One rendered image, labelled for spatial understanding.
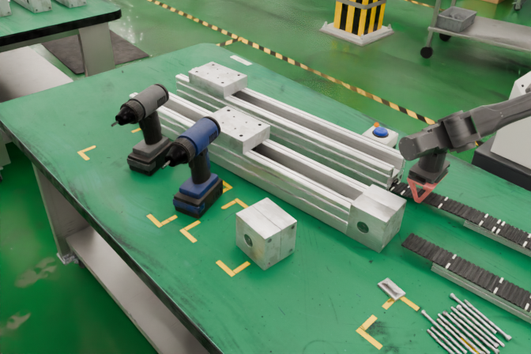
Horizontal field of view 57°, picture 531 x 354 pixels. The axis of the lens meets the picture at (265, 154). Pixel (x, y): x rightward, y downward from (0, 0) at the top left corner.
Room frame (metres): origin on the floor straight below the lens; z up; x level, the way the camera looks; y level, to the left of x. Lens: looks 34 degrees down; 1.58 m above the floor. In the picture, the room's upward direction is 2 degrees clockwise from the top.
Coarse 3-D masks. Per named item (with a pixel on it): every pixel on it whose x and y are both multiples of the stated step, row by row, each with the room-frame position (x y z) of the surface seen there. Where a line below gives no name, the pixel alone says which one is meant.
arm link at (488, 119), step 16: (528, 96) 0.88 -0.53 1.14; (464, 112) 0.92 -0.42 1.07; (480, 112) 0.91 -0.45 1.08; (496, 112) 0.89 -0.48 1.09; (512, 112) 0.88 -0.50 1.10; (528, 112) 0.87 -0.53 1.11; (448, 128) 0.92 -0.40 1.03; (464, 128) 0.90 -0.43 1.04; (480, 128) 0.89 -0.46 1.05; (496, 128) 0.88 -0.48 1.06; (464, 144) 0.89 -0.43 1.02
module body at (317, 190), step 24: (168, 120) 1.24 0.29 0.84; (192, 120) 1.24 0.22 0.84; (216, 144) 1.12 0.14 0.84; (264, 144) 1.09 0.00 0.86; (240, 168) 1.05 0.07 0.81; (264, 168) 1.00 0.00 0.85; (288, 168) 1.02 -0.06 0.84; (312, 168) 0.99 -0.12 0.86; (288, 192) 0.96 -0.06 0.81; (312, 192) 0.90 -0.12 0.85; (336, 192) 0.93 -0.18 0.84; (360, 192) 0.90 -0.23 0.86; (312, 216) 0.90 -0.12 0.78; (336, 216) 0.86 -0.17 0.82
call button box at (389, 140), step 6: (372, 126) 1.24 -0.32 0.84; (378, 126) 1.24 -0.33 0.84; (366, 132) 1.21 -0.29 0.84; (372, 132) 1.21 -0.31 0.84; (390, 132) 1.21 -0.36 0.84; (372, 138) 1.18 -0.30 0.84; (378, 138) 1.18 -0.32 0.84; (384, 138) 1.18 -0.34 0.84; (390, 138) 1.18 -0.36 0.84; (396, 138) 1.20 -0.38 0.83; (384, 144) 1.15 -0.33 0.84; (390, 144) 1.17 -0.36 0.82
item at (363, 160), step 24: (192, 96) 1.44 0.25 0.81; (216, 96) 1.37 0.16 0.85; (240, 96) 1.40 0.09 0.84; (264, 96) 1.36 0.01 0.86; (264, 120) 1.26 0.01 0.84; (288, 120) 1.22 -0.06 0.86; (312, 120) 1.23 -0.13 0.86; (288, 144) 1.18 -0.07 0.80; (312, 144) 1.13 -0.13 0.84; (336, 144) 1.10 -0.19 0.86; (360, 144) 1.12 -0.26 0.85; (336, 168) 1.08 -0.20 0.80; (360, 168) 1.04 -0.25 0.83; (384, 168) 1.00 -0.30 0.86
